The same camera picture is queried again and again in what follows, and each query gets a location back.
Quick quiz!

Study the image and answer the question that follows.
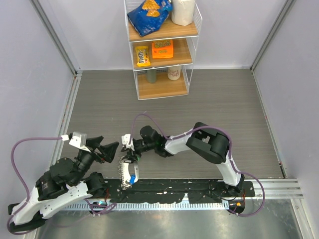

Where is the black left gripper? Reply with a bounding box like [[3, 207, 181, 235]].
[[72, 136, 120, 185]]

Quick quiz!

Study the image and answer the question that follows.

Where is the yellow candy bag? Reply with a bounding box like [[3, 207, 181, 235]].
[[135, 46, 151, 67]]

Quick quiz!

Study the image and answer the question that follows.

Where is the white paper towel roll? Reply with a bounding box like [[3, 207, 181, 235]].
[[171, 0, 195, 26]]

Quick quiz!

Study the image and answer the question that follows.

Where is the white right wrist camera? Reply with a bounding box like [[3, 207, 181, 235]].
[[121, 134, 135, 151]]

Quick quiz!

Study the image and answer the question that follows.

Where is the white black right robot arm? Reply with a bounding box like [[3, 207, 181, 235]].
[[119, 122, 245, 196]]

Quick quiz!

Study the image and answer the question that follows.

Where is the key with blue tag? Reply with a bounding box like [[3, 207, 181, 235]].
[[129, 175, 136, 185]]

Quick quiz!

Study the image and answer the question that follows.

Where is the white slotted cable duct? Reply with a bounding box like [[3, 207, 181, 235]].
[[61, 200, 229, 211]]

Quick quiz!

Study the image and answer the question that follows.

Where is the blue chips bag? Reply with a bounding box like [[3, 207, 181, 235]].
[[127, 0, 173, 37]]

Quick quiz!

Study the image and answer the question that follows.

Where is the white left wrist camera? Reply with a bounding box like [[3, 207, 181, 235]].
[[61, 131, 91, 152]]

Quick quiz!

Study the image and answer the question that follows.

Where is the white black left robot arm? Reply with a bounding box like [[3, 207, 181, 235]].
[[7, 132, 119, 235]]

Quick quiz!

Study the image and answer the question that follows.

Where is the white printed cup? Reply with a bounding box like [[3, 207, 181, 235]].
[[167, 66, 181, 81]]

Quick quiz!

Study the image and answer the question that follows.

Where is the white wire shelf unit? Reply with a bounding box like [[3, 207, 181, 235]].
[[125, 4, 202, 100]]

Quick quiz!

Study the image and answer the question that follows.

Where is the metal key organizer with rings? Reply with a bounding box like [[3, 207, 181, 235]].
[[118, 157, 139, 190]]

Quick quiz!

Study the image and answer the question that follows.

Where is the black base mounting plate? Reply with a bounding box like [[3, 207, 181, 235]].
[[105, 179, 256, 204]]

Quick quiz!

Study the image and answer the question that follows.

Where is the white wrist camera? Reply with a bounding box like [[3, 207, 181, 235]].
[[121, 134, 135, 151], [61, 131, 91, 152]]

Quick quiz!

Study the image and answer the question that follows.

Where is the orange candy box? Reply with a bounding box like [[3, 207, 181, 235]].
[[152, 39, 174, 59]]

